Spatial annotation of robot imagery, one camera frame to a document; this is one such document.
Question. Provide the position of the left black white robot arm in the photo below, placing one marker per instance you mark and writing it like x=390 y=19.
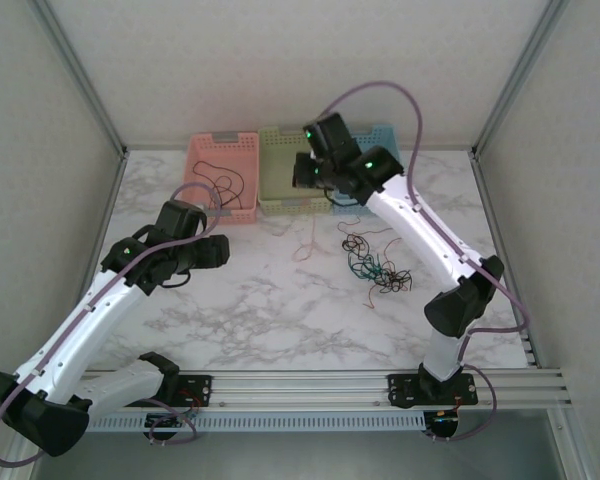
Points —
x=90 y=320

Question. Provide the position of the blue plastic basket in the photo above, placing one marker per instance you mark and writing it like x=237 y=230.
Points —
x=380 y=137

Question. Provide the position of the green plastic basket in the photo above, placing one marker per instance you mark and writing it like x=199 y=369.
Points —
x=275 y=170

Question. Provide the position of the pink plastic basket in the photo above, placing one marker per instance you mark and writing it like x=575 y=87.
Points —
x=205 y=150

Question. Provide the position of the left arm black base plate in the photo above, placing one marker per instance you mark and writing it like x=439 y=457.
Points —
x=195 y=387

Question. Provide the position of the right aluminium side rail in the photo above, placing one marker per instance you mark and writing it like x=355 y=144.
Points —
x=487 y=200

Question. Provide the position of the aluminium mounting rail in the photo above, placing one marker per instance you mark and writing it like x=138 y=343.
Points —
x=300 y=390

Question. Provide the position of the right aluminium frame post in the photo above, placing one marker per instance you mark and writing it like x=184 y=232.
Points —
x=520 y=70

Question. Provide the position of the aluminium frame post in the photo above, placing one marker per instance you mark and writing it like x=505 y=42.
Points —
x=75 y=70
x=520 y=70

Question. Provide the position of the left aluminium frame post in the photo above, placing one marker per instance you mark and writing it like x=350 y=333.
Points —
x=75 y=70

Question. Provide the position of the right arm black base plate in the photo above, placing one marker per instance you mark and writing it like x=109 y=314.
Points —
x=405 y=390

